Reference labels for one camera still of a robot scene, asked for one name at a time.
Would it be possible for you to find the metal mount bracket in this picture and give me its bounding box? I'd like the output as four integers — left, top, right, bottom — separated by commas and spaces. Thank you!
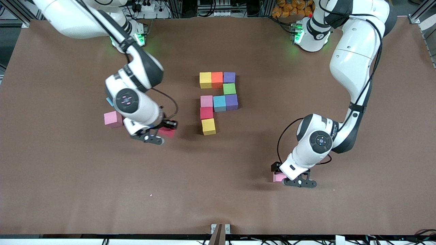
211, 224, 231, 245

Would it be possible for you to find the bag of orange items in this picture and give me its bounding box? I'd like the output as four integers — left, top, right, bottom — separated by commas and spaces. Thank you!
271, 0, 315, 18

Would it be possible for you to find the orange foam cube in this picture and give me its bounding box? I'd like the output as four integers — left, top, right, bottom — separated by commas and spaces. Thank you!
212, 71, 224, 89

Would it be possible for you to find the white equipment box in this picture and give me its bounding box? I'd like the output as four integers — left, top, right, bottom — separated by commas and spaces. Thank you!
196, 0, 239, 17

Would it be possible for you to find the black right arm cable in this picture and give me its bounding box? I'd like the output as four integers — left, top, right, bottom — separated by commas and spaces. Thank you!
152, 88, 179, 119

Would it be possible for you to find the aluminium frame corner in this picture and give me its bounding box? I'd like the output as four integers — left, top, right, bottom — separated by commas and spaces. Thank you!
407, 0, 436, 68
0, 0, 41, 28

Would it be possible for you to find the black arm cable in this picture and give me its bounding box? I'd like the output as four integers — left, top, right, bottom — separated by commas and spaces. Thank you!
277, 117, 305, 164
152, 88, 179, 119

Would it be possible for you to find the brown table cover sheet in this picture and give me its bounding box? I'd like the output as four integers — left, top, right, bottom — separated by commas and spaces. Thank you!
0, 17, 436, 236

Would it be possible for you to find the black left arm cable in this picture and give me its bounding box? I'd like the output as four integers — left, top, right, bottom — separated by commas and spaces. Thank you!
277, 117, 305, 164

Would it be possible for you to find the white power strip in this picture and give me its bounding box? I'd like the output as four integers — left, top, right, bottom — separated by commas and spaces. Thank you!
131, 0, 171, 19

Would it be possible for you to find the aluminium frame post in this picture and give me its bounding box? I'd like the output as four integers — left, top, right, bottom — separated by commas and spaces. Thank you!
170, 0, 184, 18
258, 0, 273, 17

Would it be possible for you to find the yellow foam cube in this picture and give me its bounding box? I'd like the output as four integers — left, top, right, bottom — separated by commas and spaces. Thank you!
201, 118, 216, 136
199, 72, 213, 89

